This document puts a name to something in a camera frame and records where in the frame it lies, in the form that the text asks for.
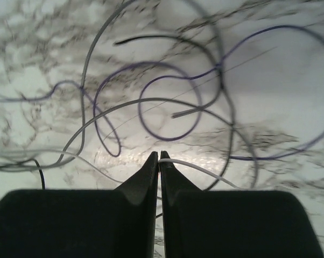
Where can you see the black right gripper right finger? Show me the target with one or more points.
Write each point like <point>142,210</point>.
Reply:
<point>232,223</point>

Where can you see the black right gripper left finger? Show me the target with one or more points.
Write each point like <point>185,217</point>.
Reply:
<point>82,223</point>

